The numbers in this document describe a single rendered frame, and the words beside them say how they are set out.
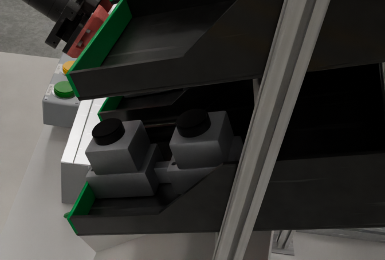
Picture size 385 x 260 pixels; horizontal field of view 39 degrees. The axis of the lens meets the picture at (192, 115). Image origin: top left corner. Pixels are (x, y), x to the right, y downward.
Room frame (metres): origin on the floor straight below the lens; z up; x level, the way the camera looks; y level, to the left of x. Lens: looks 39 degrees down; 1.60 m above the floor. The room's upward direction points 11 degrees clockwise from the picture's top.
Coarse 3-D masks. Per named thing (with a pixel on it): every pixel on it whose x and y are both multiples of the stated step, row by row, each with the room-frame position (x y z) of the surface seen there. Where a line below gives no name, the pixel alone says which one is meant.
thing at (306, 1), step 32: (288, 0) 0.26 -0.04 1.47; (320, 0) 0.26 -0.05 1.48; (288, 32) 0.26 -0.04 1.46; (288, 64) 0.26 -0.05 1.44; (288, 96) 0.26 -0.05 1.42; (256, 128) 0.26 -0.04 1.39; (256, 160) 0.26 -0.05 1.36; (256, 192) 0.26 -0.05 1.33; (224, 224) 0.27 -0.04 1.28; (224, 256) 0.26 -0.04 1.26
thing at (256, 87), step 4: (384, 64) 0.51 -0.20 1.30; (384, 68) 0.51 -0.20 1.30; (384, 72) 0.50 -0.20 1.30; (256, 80) 0.31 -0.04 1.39; (260, 80) 0.31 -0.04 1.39; (256, 84) 0.31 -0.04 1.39; (260, 84) 0.30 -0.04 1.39; (256, 88) 0.30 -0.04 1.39; (256, 92) 0.30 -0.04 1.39; (256, 96) 0.30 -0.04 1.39; (216, 232) 0.31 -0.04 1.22; (216, 236) 0.30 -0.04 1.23; (216, 240) 0.30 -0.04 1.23
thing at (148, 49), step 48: (144, 0) 0.43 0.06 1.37; (192, 0) 0.42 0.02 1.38; (240, 0) 0.29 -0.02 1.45; (336, 0) 0.29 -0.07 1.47; (384, 0) 0.28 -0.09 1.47; (96, 48) 0.35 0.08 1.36; (144, 48) 0.36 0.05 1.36; (192, 48) 0.30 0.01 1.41; (240, 48) 0.29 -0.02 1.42; (336, 48) 0.29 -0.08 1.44; (384, 48) 0.28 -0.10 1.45; (96, 96) 0.30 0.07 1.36
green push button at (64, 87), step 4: (56, 84) 0.79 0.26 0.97; (60, 84) 0.79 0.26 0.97; (64, 84) 0.79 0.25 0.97; (68, 84) 0.80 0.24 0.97; (56, 88) 0.78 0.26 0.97; (60, 88) 0.78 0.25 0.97; (64, 88) 0.78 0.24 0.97; (68, 88) 0.78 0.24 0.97; (56, 92) 0.77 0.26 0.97; (60, 92) 0.77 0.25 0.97; (64, 92) 0.77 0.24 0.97; (68, 92) 0.77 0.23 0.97; (72, 92) 0.78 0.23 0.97; (60, 96) 0.77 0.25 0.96; (64, 96) 0.77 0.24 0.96; (68, 96) 0.77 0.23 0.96
